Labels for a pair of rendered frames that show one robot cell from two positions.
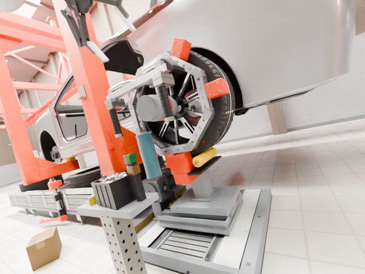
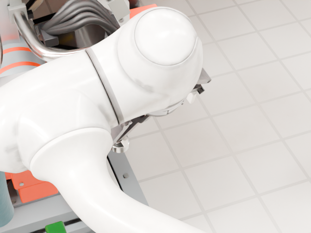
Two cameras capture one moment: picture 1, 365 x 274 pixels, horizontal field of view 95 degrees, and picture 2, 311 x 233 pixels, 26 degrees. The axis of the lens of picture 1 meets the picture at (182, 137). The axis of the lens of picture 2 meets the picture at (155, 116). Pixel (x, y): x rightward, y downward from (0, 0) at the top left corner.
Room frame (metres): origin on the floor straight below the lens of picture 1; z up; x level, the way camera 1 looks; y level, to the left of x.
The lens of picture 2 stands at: (0.06, 0.77, 1.84)
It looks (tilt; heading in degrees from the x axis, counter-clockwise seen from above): 46 degrees down; 306
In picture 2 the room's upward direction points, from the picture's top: straight up
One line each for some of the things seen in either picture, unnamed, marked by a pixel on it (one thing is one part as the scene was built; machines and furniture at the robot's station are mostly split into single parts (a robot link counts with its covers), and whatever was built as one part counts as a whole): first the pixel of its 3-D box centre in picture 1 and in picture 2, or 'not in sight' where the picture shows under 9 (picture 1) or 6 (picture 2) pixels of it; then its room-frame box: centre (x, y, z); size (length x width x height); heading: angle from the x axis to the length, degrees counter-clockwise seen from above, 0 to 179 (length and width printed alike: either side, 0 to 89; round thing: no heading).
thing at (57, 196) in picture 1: (57, 199); not in sight; (1.87, 1.54, 0.30); 0.09 x 0.05 x 0.50; 57
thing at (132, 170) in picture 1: (133, 169); not in sight; (0.71, 0.24, 0.59); 0.04 x 0.04 x 0.04; 57
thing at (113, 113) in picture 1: (115, 122); not in sight; (0.88, 0.32, 0.83); 0.04 x 0.04 x 0.16
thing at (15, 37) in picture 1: (89, 60); not in sight; (3.46, 1.42, 2.54); 2.58 x 0.12 x 0.42; 147
